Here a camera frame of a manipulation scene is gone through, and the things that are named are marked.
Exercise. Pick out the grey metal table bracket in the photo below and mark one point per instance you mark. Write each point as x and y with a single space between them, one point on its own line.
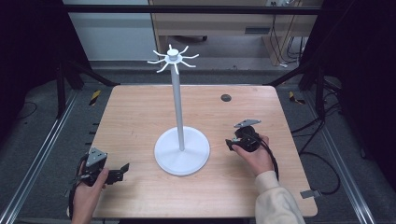
310 194

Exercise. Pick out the yellow black floor tape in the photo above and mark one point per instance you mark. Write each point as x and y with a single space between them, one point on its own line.
95 97
295 99

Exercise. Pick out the black horizontal frame bar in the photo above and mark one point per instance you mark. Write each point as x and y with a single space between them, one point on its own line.
186 9

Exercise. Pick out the person's right hand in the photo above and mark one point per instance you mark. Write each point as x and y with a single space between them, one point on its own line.
257 158

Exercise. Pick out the wooden background desk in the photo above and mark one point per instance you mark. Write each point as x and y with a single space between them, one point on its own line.
218 21

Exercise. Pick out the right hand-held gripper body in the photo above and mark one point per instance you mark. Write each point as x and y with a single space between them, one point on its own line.
249 140

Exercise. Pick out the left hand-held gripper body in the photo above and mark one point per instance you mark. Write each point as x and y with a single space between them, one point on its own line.
93 161

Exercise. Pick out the aluminium floor rail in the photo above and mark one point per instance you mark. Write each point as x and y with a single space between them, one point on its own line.
342 174
34 161

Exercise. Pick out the white cabinet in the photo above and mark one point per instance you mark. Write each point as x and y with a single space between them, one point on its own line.
112 34

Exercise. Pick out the black metal frame stand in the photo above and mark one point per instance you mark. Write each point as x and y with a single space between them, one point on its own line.
311 77
67 81

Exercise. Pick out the black curtain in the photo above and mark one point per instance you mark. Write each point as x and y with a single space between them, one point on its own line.
364 77
28 46

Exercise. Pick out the dark round table grommet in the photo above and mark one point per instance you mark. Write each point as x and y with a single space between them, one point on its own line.
226 97

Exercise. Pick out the person's left hand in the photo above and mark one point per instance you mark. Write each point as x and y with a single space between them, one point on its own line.
85 199

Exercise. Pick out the white hook stand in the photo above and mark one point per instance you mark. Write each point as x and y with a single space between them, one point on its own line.
178 102

